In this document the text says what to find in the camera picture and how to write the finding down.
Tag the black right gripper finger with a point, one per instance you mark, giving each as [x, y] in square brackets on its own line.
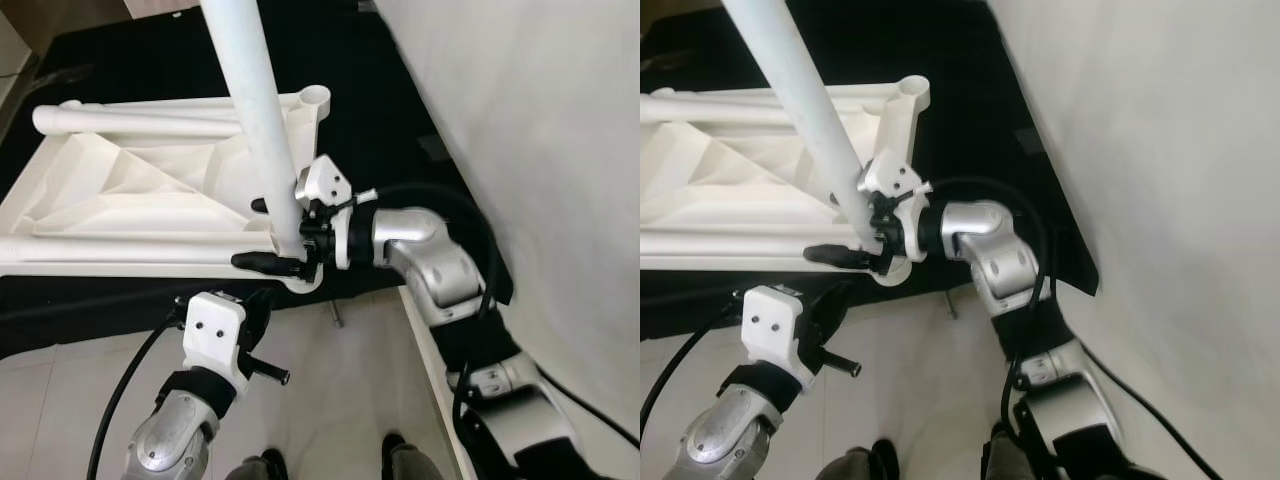
[840, 257]
[260, 205]
[265, 264]

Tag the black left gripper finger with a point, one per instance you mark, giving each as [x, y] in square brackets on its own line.
[272, 375]
[845, 366]

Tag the white plastic table leg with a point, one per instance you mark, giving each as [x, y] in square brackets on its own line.
[700, 92]
[130, 120]
[255, 100]
[720, 110]
[130, 250]
[180, 103]
[800, 90]
[740, 243]

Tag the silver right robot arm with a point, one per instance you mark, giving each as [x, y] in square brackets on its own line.
[1010, 260]
[440, 270]

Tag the black tablecloth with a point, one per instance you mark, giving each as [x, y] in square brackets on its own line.
[380, 130]
[980, 130]

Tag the white plastic table top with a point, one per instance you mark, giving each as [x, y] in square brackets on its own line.
[130, 190]
[740, 185]

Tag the grey tape piece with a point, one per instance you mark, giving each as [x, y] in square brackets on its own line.
[1030, 140]
[433, 147]

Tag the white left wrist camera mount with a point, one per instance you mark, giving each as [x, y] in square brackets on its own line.
[775, 325]
[212, 335]

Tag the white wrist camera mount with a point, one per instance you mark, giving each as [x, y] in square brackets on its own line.
[322, 180]
[212, 335]
[775, 325]
[890, 175]

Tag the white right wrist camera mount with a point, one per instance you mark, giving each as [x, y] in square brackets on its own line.
[322, 180]
[890, 175]

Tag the metal folding table frame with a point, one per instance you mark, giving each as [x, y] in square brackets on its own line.
[951, 305]
[337, 316]

